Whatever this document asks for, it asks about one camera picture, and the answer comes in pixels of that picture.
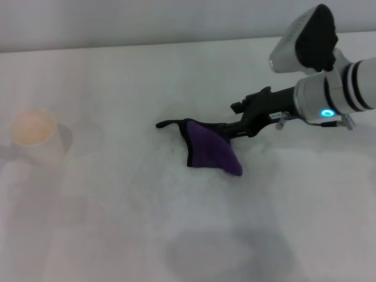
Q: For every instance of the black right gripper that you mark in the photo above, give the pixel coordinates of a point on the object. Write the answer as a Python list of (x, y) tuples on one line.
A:
[(273, 107)]

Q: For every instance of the purple rag with black trim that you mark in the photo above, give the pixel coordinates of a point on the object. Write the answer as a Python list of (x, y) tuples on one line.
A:
[(205, 147)]

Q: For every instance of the white paper cup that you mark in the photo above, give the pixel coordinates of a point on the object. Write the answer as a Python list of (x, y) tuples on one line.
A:
[(33, 132)]

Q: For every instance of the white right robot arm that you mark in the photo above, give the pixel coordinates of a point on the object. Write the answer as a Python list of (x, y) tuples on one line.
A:
[(343, 88)]

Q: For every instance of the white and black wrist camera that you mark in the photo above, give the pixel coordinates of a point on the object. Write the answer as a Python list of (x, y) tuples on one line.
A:
[(305, 41)]

